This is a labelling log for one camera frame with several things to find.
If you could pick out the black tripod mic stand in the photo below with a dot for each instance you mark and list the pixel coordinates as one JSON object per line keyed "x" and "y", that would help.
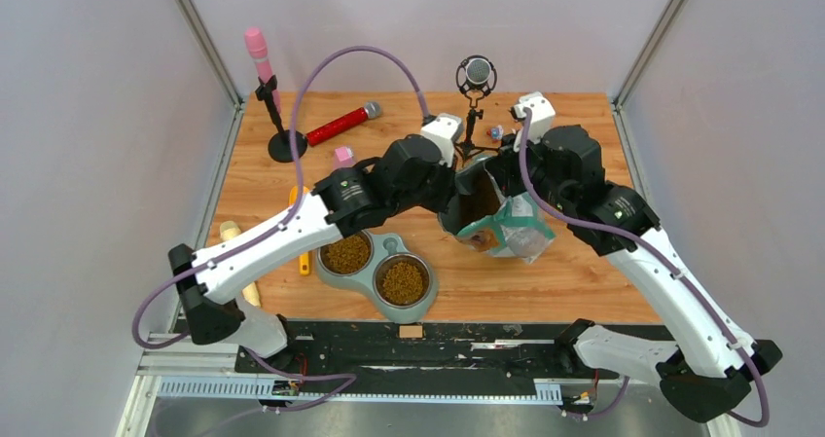
{"x": 466, "y": 148}

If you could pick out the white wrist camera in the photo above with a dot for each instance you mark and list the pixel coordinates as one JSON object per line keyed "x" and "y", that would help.
{"x": 444, "y": 131}
{"x": 536, "y": 111}

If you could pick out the yellow plastic scoop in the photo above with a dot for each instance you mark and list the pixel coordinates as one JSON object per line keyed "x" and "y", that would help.
{"x": 304, "y": 262}

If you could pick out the wooden block on rail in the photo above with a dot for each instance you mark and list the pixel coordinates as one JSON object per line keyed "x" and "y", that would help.
{"x": 411, "y": 332}

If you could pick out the pink metronome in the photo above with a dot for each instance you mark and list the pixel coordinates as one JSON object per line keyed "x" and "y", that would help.
{"x": 344, "y": 157}

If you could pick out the pink microphone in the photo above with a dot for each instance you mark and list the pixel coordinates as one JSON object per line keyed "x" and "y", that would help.
{"x": 257, "y": 48}

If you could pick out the red glitter microphone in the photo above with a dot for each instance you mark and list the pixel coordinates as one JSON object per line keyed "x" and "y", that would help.
{"x": 370, "y": 110}

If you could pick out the green pet food bag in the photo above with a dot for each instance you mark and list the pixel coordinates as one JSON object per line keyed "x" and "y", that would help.
{"x": 487, "y": 221}

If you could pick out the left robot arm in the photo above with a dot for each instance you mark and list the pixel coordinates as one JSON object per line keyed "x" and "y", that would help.
{"x": 415, "y": 171}

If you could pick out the grey double pet bowl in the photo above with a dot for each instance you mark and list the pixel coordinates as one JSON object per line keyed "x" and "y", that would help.
{"x": 400, "y": 284}

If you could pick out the silver studio microphone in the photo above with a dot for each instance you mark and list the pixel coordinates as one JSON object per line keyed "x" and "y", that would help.
{"x": 476, "y": 74}

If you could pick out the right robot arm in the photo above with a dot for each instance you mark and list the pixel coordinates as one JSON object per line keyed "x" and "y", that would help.
{"x": 709, "y": 364}

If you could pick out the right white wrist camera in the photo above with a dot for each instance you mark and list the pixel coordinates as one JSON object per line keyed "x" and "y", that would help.
{"x": 536, "y": 111}

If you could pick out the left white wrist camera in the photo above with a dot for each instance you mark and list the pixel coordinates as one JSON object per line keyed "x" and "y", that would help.
{"x": 444, "y": 131}

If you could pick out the black round-base mic stand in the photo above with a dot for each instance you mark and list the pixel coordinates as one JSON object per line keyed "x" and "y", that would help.
{"x": 279, "y": 146}

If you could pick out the small toy figurine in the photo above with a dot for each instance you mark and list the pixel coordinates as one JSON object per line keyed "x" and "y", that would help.
{"x": 496, "y": 133}

